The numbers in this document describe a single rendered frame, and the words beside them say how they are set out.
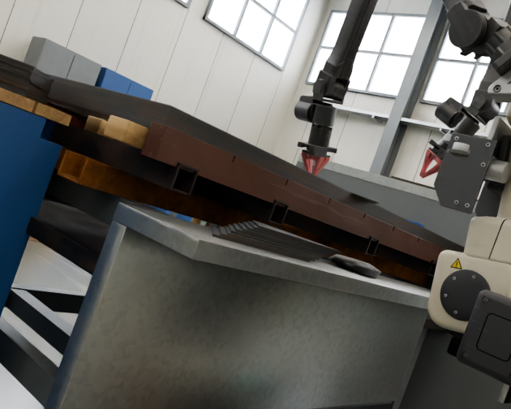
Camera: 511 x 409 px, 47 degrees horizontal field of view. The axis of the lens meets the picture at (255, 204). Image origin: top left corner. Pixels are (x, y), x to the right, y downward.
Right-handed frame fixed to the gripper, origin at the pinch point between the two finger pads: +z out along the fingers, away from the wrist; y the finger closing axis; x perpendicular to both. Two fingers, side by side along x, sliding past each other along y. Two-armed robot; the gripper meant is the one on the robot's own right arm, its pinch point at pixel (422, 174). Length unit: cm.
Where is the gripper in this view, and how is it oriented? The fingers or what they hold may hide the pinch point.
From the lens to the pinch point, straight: 174.2
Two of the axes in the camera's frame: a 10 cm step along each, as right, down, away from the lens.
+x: 4.9, 6.4, -5.9
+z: -6.1, 7.4, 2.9
